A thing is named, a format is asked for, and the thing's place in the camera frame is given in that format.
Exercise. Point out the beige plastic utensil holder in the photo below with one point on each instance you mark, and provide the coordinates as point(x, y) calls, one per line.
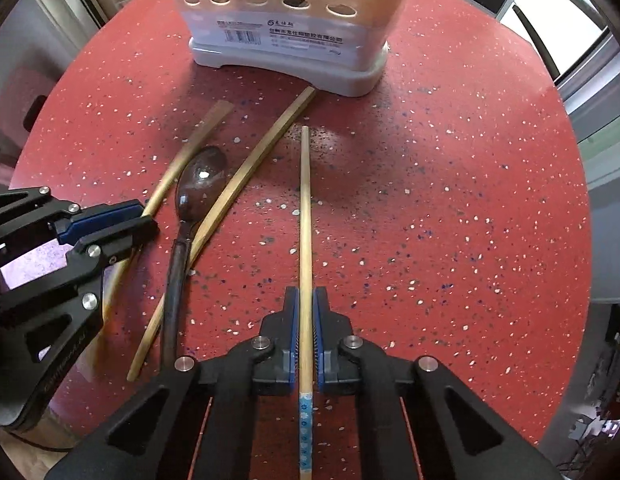
point(300, 55)

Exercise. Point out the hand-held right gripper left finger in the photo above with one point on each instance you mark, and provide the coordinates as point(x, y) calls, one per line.
point(290, 365)

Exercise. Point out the dark brown wooden spoon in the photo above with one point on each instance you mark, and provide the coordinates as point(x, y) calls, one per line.
point(200, 185)

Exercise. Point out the wooden chopstick blue patterned end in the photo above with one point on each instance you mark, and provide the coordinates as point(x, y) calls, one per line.
point(305, 210)

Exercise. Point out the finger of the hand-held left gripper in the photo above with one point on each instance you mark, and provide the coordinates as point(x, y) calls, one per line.
point(125, 237)
point(100, 217)

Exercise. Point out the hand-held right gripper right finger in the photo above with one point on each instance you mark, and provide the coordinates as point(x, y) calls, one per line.
point(322, 365)

